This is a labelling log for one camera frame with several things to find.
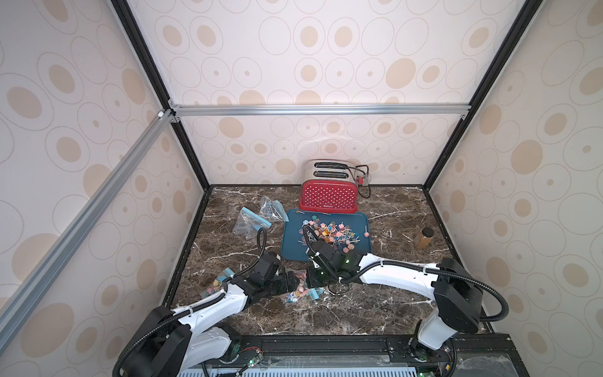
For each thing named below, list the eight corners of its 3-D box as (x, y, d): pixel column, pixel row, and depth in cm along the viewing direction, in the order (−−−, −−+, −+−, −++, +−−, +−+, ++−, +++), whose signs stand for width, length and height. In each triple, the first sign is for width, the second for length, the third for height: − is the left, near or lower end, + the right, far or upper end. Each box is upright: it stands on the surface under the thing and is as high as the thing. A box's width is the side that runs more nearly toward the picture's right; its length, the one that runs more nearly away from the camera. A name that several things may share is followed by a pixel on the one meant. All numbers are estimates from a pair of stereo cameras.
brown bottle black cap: (413, 248, 100) (422, 235, 92) (415, 237, 103) (424, 225, 96) (423, 251, 99) (432, 239, 91) (425, 241, 102) (434, 228, 95)
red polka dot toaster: (300, 215, 111) (299, 188, 97) (301, 186, 123) (300, 158, 109) (352, 215, 111) (359, 188, 97) (348, 186, 123) (353, 159, 109)
